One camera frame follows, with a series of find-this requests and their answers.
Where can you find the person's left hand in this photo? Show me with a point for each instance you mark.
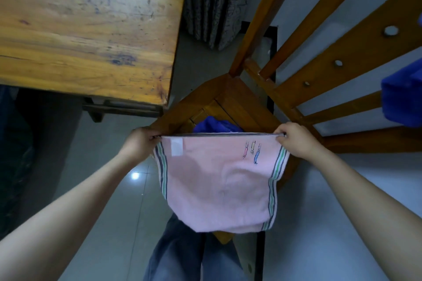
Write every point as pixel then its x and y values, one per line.
pixel 140 145

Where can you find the person's right hand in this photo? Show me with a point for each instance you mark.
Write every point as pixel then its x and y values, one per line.
pixel 296 139

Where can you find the blue towel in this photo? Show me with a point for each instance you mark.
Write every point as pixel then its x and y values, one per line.
pixel 214 125
pixel 404 96

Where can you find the pink striped towel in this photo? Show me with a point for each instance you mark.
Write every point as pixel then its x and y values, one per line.
pixel 221 185

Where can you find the person's left forearm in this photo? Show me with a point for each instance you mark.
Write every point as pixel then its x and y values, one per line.
pixel 66 218

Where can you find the person's right forearm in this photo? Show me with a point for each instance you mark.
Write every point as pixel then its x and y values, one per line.
pixel 369 215

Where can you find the person's blue jeans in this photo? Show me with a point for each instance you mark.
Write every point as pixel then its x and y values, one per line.
pixel 178 254

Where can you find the wooden slat-back chair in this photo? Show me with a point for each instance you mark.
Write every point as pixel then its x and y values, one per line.
pixel 346 60

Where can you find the wooden folding table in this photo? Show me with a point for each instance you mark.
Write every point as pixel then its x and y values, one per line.
pixel 82 27

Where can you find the beige patterned curtain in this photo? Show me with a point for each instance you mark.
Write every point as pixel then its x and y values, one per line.
pixel 214 1

